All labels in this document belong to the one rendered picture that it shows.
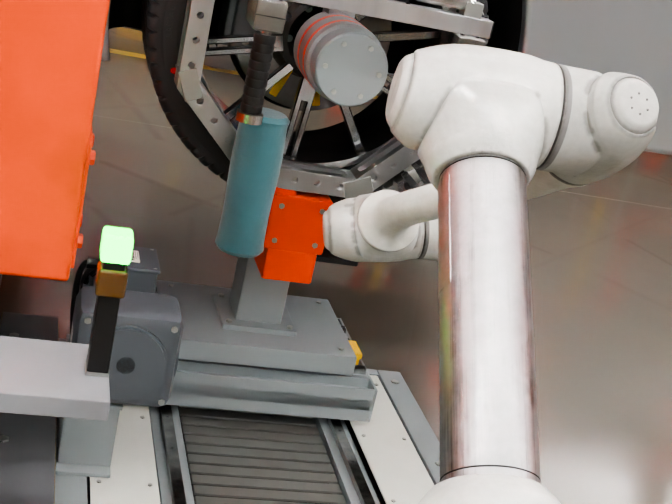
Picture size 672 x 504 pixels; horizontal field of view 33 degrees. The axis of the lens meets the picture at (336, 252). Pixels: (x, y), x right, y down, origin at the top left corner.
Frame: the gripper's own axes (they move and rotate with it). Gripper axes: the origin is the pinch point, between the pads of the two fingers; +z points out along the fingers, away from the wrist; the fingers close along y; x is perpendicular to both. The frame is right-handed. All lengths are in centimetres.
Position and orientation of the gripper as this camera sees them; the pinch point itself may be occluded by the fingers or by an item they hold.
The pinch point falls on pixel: (410, 171)
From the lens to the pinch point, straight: 223.6
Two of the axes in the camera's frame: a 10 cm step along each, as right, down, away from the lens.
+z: -2.1, -3.7, 9.1
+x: -5.3, -7.4, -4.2
